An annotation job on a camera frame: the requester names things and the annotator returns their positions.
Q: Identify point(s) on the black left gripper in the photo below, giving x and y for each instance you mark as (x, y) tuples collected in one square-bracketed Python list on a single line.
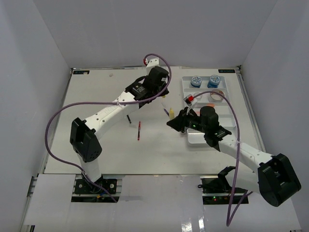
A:
[(166, 92)]

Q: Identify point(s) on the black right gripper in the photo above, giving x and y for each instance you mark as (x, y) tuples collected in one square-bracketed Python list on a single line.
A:
[(179, 123)]

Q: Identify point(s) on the yellow white highlighter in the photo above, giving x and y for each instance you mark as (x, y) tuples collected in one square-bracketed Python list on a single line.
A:
[(171, 114)]

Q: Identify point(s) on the clear tape roll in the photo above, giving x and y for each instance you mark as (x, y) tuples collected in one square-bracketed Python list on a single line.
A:
[(197, 96)]

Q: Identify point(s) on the white compartment tray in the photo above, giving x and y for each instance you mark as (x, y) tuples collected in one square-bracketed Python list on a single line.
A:
[(226, 118)]

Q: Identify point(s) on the orange eraser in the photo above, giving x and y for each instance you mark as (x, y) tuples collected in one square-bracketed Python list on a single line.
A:
[(211, 105)]

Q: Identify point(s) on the blue tape roll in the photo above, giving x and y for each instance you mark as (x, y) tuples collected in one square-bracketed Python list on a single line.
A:
[(196, 81), (214, 81)]

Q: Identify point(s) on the brown packing tape roll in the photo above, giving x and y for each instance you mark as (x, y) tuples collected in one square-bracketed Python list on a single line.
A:
[(216, 96)]

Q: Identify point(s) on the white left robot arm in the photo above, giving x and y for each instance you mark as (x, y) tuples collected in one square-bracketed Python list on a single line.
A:
[(85, 134)]

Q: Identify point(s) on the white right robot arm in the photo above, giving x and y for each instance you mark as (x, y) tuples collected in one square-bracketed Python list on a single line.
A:
[(276, 179)]

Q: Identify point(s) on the red pen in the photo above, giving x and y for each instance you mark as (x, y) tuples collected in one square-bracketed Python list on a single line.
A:
[(139, 127)]

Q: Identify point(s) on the right black table label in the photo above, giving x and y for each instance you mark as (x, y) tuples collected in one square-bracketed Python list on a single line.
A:
[(226, 71)]

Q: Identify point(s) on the black table label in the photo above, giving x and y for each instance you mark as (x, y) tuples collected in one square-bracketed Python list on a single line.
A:
[(81, 72), (226, 71)]

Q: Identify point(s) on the left black table label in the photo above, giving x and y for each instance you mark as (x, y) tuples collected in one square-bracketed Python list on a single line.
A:
[(81, 72)]

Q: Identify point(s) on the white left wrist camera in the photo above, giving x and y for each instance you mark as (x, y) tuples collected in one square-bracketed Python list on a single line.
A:
[(154, 62)]

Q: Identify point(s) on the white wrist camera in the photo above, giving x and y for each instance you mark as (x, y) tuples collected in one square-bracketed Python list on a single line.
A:
[(154, 62), (190, 103)]

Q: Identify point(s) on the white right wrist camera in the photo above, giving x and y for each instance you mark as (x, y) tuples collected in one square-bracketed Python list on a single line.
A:
[(190, 103)]

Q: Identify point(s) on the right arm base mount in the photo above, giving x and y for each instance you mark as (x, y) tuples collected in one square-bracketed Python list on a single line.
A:
[(216, 190)]

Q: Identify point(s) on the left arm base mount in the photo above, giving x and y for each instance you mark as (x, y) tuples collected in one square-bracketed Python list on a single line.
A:
[(105, 190)]

